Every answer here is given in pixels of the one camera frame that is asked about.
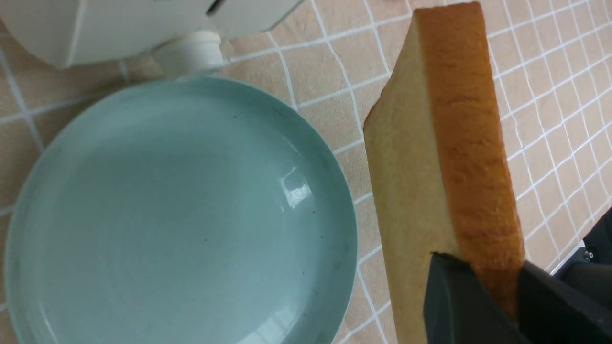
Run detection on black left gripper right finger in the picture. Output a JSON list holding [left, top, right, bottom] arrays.
[[518, 262, 612, 344]]

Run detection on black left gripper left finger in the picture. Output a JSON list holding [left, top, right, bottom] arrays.
[[423, 252, 530, 344]]

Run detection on toast slice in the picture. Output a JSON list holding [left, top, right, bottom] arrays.
[[363, 2, 525, 344]]

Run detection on white two-slot toaster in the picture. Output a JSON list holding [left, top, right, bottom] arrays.
[[0, 0, 300, 79]]

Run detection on orange checkered tablecloth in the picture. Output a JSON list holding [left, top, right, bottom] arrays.
[[0, 0, 611, 344]]

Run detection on light green round plate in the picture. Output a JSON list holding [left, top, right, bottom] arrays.
[[4, 77, 358, 344]]

